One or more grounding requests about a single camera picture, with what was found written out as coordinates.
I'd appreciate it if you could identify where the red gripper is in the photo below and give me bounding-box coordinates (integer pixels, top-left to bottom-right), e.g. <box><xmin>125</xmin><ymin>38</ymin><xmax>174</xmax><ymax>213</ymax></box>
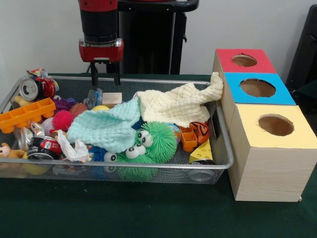
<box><xmin>79</xmin><ymin>39</ymin><xmax>124</xmax><ymax>88</ymax></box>

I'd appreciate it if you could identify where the small clear plastic packet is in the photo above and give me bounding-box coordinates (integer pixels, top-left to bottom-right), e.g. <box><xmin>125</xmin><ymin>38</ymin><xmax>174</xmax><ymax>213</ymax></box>
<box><xmin>83</xmin><ymin>88</ymin><xmax>104</xmax><ymax>110</ymax></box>

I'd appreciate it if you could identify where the mint green muslin cloth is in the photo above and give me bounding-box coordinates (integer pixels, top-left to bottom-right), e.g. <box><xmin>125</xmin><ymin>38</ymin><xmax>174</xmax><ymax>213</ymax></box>
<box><xmin>67</xmin><ymin>97</ymin><xmax>143</xmax><ymax>154</ymax></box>

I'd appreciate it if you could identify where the cream muslin cloth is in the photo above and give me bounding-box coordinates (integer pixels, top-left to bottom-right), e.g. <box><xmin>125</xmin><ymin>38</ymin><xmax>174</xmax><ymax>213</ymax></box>
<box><xmin>136</xmin><ymin>72</ymin><xmax>224</xmax><ymax>128</ymax></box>

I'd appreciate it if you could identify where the shallow clear mesh bin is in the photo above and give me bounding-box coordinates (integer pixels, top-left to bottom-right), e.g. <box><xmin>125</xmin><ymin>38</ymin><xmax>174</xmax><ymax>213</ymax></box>
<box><xmin>0</xmin><ymin>75</ymin><xmax>235</xmax><ymax>185</ymax></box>

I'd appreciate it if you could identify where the wooden box with three holes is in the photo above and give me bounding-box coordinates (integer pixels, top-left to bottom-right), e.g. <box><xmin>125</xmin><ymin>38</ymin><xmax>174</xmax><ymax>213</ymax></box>
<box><xmin>211</xmin><ymin>48</ymin><xmax>317</xmax><ymax>202</ymax></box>

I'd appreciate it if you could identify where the small wooden cube block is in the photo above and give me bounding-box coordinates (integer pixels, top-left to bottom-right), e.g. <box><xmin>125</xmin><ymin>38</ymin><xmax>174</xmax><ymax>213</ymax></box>
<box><xmin>102</xmin><ymin>92</ymin><xmax>123</xmax><ymax>105</ymax></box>

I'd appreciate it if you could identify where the pink spiky ball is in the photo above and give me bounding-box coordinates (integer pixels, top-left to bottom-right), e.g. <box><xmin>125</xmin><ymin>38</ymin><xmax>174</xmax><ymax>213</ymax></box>
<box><xmin>53</xmin><ymin>110</ymin><xmax>75</xmax><ymax>131</ymax></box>

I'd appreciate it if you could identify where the large green spiky ball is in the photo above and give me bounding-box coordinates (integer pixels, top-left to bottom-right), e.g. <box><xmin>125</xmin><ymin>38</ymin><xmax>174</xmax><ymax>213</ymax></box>
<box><xmin>136</xmin><ymin>120</ymin><xmax>178</xmax><ymax>163</ymax></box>

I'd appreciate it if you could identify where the orange plastic toy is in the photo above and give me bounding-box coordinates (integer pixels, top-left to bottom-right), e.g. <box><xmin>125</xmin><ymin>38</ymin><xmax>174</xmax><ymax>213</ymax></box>
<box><xmin>0</xmin><ymin>98</ymin><xmax>56</xmax><ymax>134</ymax></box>

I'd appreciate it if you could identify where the red and black soda can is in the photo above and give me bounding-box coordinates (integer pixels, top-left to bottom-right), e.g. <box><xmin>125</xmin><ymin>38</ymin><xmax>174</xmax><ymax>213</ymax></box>
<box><xmin>26</xmin><ymin>136</ymin><xmax>62</xmax><ymax>161</ymax></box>

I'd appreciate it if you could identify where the small green spiky ball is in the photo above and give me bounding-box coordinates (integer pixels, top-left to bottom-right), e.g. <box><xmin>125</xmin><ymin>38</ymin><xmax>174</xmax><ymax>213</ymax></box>
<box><xmin>115</xmin><ymin>145</ymin><xmax>154</xmax><ymax>181</ymax></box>

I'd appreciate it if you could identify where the orange toy block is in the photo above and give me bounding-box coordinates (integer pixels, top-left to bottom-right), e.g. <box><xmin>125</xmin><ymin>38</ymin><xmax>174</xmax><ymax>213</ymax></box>
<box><xmin>179</xmin><ymin>126</ymin><xmax>199</xmax><ymax>152</ymax></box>

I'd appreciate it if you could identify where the orange tiger plush toy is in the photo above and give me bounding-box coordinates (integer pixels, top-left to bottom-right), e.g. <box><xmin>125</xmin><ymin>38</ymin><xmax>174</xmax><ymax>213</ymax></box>
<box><xmin>190</xmin><ymin>121</ymin><xmax>211</xmax><ymax>145</ymax></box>

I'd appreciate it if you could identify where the yellow cheese wedge toy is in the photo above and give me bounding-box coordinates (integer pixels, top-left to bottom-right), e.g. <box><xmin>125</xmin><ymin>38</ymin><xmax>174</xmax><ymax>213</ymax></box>
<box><xmin>189</xmin><ymin>139</ymin><xmax>214</xmax><ymax>164</ymax></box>

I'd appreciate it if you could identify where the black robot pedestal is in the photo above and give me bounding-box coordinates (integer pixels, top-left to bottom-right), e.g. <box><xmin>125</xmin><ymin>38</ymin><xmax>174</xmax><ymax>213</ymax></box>
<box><xmin>116</xmin><ymin>7</ymin><xmax>188</xmax><ymax>75</ymax></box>

